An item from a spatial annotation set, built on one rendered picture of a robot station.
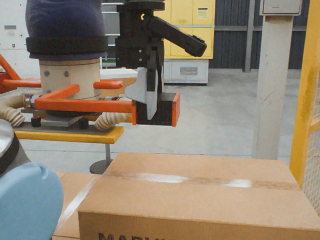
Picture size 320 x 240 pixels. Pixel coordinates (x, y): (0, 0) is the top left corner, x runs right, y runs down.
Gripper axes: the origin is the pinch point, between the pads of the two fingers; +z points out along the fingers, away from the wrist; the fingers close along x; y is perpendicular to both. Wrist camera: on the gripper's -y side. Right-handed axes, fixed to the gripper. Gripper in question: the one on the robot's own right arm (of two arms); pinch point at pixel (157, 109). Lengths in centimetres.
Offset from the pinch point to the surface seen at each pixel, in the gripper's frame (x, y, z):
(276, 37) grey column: -119, -46, -12
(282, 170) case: -37, -35, 29
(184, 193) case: -17.4, -4.6, 28.5
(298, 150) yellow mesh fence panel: -65, -48, 32
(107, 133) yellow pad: -13.8, 15.5, 10.6
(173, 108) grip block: 4.3, -3.7, -1.3
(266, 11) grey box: -114, -39, -25
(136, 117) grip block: 3.6, 3.4, 0.8
